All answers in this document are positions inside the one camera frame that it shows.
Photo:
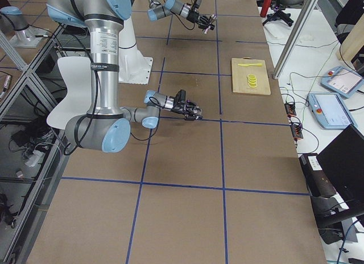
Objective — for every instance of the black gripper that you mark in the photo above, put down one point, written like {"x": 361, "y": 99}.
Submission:
{"x": 194, "y": 17}
{"x": 181, "y": 106}

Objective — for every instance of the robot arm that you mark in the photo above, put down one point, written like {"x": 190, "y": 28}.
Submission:
{"x": 186, "y": 13}
{"x": 90, "y": 113}

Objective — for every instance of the yellow plastic knife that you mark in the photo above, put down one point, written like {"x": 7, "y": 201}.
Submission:
{"x": 250, "y": 64}

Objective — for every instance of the lemon slice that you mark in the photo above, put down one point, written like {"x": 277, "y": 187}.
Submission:
{"x": 252, "y": 80}

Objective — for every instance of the bamboo cutting board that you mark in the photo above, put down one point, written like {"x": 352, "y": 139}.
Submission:
{"x": 239, "y": 77}

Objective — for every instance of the red thermos bottle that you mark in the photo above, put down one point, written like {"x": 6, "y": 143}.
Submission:
{"x": 266, "y": 5}

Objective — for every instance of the white plastic chair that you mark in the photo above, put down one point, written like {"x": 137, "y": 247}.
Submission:
{"x": 76, "y": 73}

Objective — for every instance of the teach pendant near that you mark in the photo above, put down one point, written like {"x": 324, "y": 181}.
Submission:
{"x": 330, "y": 111}

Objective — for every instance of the teach pendant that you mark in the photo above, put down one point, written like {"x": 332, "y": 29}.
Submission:
{"x": 343, "y": 81}
{"x": 330, "y": 111}

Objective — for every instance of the teach pendant far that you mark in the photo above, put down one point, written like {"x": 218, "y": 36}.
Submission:
{"x": 343, "y": 81}

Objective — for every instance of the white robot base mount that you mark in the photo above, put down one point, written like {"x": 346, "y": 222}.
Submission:
{"x": 134, "y": 68}

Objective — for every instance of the aluminium frame post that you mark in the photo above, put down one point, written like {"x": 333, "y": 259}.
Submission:
{"x": 298, "y": 26}

